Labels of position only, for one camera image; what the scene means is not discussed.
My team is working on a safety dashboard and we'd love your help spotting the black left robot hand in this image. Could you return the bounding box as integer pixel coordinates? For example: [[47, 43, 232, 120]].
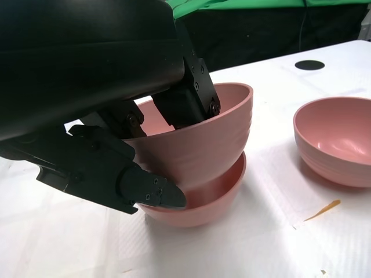
[[0, 0, 221, 217]]

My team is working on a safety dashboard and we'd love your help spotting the pink plastic bowl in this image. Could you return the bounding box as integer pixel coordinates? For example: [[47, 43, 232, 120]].
[[293, 97, 371, 188], [120, 82, 254, 188], [138, 150, 248, 229]]

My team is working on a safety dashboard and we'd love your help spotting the bright green cloth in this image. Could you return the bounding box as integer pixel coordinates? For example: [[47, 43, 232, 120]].
[[165, 0, 371, 20]]

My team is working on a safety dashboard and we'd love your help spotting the black backdrop cloth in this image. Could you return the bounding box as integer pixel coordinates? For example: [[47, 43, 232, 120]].
[[170, 0, 368, 74]]

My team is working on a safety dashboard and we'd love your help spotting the black round desk grommet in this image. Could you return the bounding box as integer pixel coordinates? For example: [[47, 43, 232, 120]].
[[294, 59, 326, 71]]

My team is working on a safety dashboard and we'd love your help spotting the thin orange sliver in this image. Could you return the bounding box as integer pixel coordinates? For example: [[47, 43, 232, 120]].
[[303, 199, 341, 222]]

